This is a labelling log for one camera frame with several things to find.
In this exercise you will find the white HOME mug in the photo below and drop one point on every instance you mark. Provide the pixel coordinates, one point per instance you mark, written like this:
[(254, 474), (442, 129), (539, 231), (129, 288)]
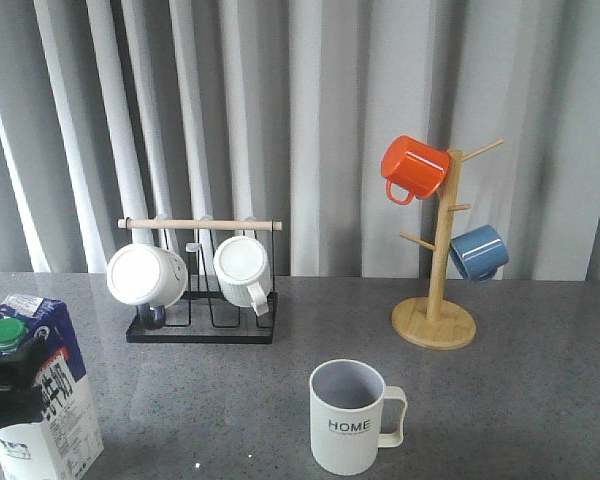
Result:
[(346, 406)]

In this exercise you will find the ribbed white hanging mug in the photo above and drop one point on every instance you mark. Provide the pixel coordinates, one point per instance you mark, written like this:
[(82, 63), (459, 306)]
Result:
[(243, 272)]

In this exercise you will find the wooden mug tree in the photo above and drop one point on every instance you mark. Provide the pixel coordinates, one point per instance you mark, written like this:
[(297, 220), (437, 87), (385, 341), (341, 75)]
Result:
[(431, 321)]

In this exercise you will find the smooth white hanging mug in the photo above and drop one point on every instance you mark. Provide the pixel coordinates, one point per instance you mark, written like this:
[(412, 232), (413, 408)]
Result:
[(148, 277)]

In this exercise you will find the orange enamel mug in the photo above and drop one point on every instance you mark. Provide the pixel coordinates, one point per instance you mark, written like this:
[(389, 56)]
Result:
[(413, 169)]

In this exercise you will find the grey pleated curtain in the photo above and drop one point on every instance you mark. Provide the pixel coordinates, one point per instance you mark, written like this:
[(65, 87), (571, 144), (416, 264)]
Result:
[(283, 110)]

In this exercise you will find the blue white milk carton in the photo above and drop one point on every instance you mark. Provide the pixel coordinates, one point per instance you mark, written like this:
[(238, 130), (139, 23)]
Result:
[(66, 440)]

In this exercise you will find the black metal mug rack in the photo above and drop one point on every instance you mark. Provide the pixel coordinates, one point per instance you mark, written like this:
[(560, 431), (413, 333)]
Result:
[(203, 314)]

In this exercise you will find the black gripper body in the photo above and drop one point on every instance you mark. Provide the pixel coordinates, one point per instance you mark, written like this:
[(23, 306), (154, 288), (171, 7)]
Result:
[(20, 407)]

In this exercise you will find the blue enamel mug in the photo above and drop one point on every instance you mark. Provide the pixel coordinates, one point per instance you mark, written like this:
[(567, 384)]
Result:
[(478, 254)]

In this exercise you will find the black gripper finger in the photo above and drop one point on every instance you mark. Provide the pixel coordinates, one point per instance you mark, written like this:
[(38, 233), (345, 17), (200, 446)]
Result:
[(18, 369)]

